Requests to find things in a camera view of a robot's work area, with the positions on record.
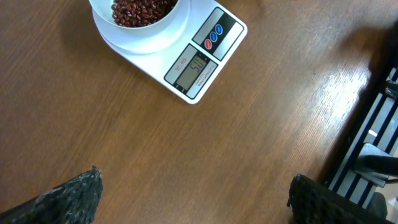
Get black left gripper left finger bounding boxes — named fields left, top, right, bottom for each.
left=1, top=166, right=103, bottom=224

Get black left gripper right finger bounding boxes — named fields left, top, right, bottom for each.
left=287, top=174, right=390, bottom=224

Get white digital kitchen scale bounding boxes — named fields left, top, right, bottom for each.
left=92, top=0, right=248, bottom=104

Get white round bowl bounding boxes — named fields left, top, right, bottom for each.
left=90, top=0, right=189, bottom=34

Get red beans in bowl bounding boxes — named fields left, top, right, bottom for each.
left=111, top=0, right=178, bottom=28

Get aluminium frame rail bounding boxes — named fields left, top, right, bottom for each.
left=324, top=67, right=397, bottom=222

